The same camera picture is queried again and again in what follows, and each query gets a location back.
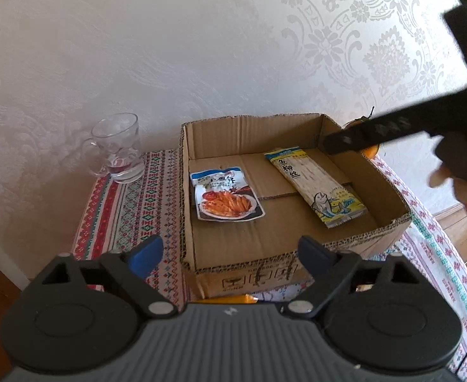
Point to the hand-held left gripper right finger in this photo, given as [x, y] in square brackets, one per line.
[315, 254]

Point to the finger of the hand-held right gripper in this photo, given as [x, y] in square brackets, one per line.
[368, 133]

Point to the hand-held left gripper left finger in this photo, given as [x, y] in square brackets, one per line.
[147, 254]

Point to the clear red crab snack packet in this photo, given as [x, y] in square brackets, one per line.
[95, 287]

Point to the long beige fish strip packet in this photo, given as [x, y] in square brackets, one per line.
[313, 175]

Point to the brown cardboard box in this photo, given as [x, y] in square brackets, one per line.
[241, 242]

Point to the yellow orange snack packet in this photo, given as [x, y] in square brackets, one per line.
[246, 298]

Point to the white blue spicy strip packet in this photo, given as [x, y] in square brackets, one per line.
[225, 203]

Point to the orange fruit with leaf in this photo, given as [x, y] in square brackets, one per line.
[371, 151]

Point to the patterned embroidered tablecloth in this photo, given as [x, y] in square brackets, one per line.
[138, 207]

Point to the clear glass mug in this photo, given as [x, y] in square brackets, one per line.
[118, 147]

